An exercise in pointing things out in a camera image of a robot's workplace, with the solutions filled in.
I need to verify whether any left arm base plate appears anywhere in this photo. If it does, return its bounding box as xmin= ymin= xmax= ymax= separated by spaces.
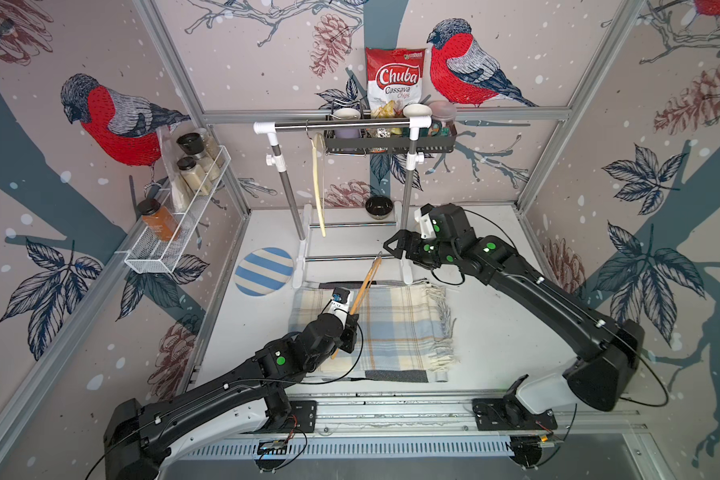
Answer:
xmin=260 ymin=400 xmax=318 ymax=434

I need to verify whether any orange wooden hanger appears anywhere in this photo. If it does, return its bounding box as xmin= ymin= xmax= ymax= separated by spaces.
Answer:
xmin=331 ymin=253 xmax=382 ymax=358

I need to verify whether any white wire wall rack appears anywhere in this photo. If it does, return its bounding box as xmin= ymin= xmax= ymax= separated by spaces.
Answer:
xmin=124 ymin=146 xmax=231 ymax=274

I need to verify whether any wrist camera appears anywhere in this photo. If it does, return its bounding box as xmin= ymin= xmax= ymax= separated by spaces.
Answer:
xmin=327 ymin=287 xmax=352 ymax=316
xmin=414 ymin=209 xmax=436 ymax=240

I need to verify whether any blue beige plaid scarf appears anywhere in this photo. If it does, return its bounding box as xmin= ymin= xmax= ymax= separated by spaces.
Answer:
xmin=289 ymin=281 xmax=458 ymax=380

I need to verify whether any red Chuba chips bag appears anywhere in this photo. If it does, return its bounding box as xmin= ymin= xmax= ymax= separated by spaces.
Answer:
xmin=365 ymin=48 xmax=426 ymax=118

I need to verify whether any blue cream striped round mat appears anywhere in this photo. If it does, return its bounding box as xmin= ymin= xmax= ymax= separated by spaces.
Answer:
xmin=233 ymin=247 xmax=294 ymax=297

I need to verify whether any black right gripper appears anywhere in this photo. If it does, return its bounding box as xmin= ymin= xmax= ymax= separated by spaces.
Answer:
xmin=379 ymin=229 xmax=457 ymax=268

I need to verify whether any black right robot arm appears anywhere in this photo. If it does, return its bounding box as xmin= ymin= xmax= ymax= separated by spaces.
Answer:
xmin=383 ymin=204 xmax=645 ymax=414

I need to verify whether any black wall basket shelf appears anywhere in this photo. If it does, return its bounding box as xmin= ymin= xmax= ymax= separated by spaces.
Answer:
xmin=323 ymin=125 xmax=457 ymax=155

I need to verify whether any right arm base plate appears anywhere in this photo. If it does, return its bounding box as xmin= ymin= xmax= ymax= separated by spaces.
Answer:
xmin=471 ymin=398 xmax=558 ymax=433

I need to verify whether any clear plastic bag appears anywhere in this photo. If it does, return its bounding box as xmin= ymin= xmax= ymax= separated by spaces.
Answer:
xmin=156 ymin=126 xmax=193 ymax=213

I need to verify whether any black lid spice jar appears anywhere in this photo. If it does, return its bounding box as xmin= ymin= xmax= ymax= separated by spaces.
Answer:
xmin=176 ymin=132 xmax=218 ymax=172
xmin=176 ymin=156 xmax=210 ymax=196

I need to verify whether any white and steel clothes rack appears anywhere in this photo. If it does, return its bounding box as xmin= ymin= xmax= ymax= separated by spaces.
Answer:
xmin=253 ymin=114 xmax=432 ymax=289

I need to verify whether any purple cup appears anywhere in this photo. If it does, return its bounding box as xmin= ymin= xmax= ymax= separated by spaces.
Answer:
xmin=332 ymin=107 xmax=362 ymax=140

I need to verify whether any orange spice jar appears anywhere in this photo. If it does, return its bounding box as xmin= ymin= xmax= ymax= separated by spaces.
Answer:
xmin=137 ymin=198 xmax=180 ymax=242

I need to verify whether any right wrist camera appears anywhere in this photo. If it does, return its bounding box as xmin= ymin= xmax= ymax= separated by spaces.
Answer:
xmin=414 ymin=209 xmax=436 ymax=240

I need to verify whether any dark round bowl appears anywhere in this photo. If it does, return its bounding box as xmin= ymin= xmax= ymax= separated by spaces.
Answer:
xmin=364 ymin=195 xmax=394 ymax=220

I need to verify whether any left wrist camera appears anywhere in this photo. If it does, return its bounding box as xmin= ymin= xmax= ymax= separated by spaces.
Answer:
xmin=327 ymin=287 xmax=352 ymax=316

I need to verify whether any black grey checked scarf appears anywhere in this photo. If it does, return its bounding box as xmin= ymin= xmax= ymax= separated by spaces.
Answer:
xmin=317 ymin=278 xmax=448 ymax=385

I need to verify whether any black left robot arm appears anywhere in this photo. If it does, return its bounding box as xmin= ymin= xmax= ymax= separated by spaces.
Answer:
xmin=100 ymin=309 xmax=362 ymax=479

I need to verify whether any pink lid jar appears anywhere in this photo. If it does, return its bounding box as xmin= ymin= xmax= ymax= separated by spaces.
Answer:
xmin=428 ymin=100 xmax=457 ymax=137

